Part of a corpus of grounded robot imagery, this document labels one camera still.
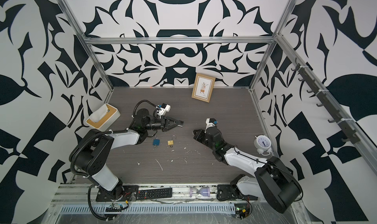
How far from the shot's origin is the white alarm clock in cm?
89

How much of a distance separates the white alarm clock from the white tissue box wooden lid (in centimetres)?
93

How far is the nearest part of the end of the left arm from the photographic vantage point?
0.75m

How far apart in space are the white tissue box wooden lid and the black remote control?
1.56ft

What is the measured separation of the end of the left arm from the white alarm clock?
48cm

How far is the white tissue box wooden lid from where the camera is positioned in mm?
956

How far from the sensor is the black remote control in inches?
28.7
